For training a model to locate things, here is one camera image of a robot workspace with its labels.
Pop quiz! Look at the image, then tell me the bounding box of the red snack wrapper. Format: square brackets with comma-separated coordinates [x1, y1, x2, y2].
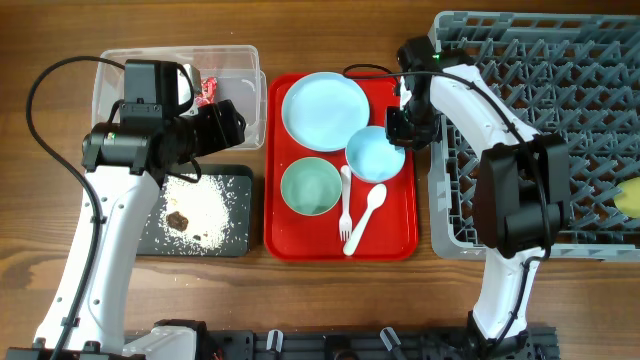
[195, 77, 218, 107]

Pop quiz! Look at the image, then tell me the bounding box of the light blue bowl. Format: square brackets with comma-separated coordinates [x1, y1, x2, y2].
[345, 126, 406, 183]

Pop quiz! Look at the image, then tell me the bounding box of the white plastic spoon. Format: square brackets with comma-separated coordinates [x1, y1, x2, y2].
[343, 183, 387, 256]

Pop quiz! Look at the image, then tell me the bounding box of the rice food waste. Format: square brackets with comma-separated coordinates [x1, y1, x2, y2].
[152, 172, 251, 254]

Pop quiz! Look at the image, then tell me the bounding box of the light blue plate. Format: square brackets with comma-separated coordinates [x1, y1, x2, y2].
[281, 72, 371, 152]

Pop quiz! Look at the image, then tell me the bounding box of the green bowl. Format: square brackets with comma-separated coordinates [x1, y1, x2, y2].
[280, 157, 342, 216]

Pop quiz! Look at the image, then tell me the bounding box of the yellow plastic cup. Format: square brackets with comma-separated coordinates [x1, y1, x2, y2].
[614, 177, 640, 218]

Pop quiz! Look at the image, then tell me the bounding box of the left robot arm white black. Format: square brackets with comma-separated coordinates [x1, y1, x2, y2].
[6, 60, 246, 359]

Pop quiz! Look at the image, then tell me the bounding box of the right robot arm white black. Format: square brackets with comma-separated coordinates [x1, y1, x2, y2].
[385, 36, 570, 359]

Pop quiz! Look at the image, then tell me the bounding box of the grey dishwasher rack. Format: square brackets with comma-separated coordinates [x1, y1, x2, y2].
[429, 11, 639, 262]

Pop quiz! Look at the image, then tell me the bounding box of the clear plastic bin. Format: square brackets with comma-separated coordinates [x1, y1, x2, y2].
[91, 45, 267, 150]

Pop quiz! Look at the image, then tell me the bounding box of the black tray bin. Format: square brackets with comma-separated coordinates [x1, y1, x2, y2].
[137, 163, 255, 258]

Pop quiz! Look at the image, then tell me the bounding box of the red serving tray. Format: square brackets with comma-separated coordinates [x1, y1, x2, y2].
[263, 73, 420, 262]

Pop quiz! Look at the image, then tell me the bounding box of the white plastic fork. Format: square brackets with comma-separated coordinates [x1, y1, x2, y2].
[339, 165, 353, 242]

